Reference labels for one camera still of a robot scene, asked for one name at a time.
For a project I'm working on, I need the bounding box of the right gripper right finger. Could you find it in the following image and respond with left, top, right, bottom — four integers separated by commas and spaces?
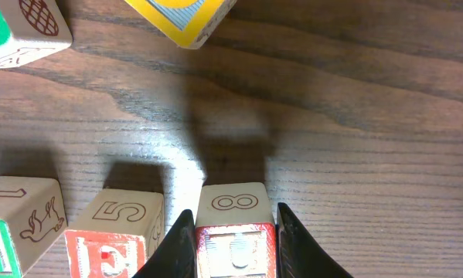
277, 202, 352, 278

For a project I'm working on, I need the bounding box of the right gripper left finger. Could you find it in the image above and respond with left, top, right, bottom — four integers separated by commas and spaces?
133, 209, 196, 278

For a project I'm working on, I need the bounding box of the red U block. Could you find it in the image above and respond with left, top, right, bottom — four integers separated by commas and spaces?
196, 182, 277, 278

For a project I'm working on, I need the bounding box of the red E block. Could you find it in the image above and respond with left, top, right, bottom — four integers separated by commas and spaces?
64, 188, 165, 278

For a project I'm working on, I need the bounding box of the green N block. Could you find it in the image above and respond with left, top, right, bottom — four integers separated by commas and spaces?
0, 176, 68, 278

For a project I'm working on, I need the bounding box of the yellow O block lower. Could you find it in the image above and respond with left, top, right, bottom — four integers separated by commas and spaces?
125, 0, 237, 49

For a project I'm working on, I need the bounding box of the green B block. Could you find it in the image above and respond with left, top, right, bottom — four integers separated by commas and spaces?
0, 0, 73, 69

